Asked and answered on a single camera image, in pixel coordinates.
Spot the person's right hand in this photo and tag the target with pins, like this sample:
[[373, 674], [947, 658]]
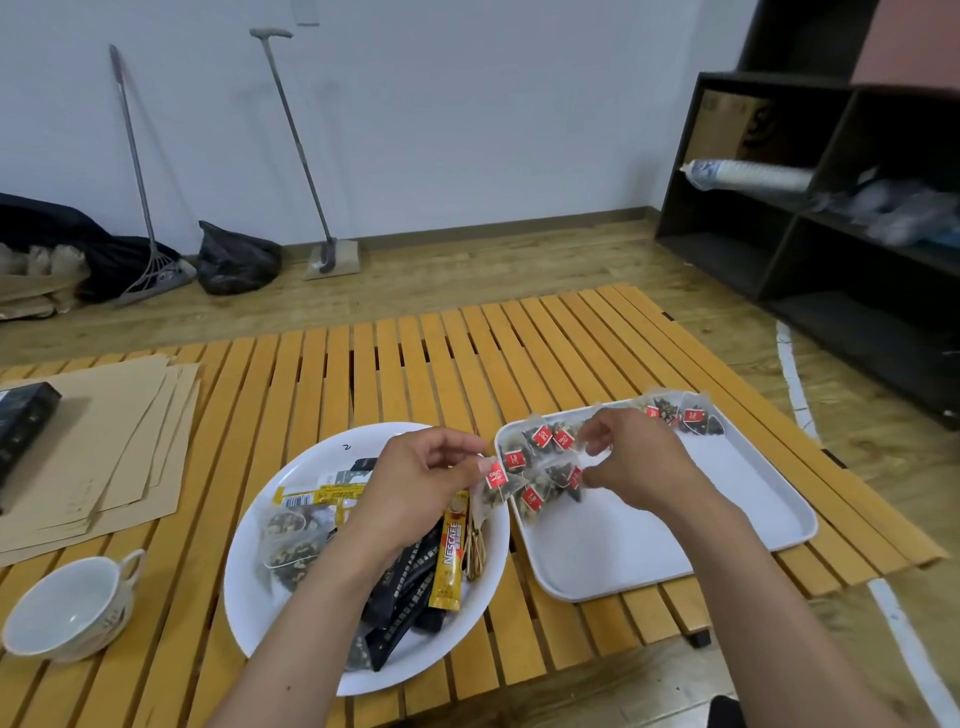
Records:
[[652, 465]]

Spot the person's left hand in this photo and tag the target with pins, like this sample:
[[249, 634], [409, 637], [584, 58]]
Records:
[[412, 487]]

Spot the white plastic tray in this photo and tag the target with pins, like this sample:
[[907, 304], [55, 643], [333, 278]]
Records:
[[637, 540]]

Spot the red tag tea bag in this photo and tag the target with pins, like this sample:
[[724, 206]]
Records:
[[495, 475]]

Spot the yellow sachet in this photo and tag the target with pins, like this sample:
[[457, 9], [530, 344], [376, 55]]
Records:
[[322, 495]]

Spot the bunch of tan rubber bands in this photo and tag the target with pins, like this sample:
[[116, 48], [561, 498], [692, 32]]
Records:
[[475, 555]]

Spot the pile of black coffee sticks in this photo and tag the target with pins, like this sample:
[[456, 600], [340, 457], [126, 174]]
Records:
[[397, 600]]

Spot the row of tea bags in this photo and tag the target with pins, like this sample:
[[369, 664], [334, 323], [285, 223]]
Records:
[[541, 436]]

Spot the person's right forearm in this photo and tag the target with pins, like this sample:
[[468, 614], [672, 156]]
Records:
[[780, 622]]

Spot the person's left forearm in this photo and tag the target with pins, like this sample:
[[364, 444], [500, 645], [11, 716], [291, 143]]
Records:
[[300, 645]]

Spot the person's black trousers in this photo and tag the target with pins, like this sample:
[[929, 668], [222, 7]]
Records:
[[727, 716]]

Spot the white floor tape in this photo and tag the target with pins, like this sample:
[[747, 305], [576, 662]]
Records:
[[795, 390]]

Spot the black table leg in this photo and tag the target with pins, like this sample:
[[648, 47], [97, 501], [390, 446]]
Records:
[[699, 639]]

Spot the white round bowl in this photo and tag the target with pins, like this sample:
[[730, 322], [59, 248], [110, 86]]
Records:
[[255, 600]]

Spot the black shelf unit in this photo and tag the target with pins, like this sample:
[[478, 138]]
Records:
[[840, 330]]

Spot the small black garbage bag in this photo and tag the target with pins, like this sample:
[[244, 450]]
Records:
[[236, 262]]

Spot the sleeve of white paper cups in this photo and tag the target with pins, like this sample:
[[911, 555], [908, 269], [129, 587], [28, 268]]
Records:
[[757, 176]]

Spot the stack of brown envelopes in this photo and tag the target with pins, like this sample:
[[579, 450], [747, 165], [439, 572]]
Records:
[[105, 457]]

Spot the brown cardboard box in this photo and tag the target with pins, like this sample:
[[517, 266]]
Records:
[[720, 127]]

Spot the large black bag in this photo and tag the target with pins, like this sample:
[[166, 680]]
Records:
[[120, 262]]

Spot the white teacup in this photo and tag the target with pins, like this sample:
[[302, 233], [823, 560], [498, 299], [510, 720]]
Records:
[[64, 611]]

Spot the black cardboard box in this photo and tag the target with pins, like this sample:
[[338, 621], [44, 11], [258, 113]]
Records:
[[26, 420]]

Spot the pink storage bin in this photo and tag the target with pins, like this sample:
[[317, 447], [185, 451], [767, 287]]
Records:
[[911, 45]]

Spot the white wall plate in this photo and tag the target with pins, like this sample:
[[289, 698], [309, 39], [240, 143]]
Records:
[[305, 11]]

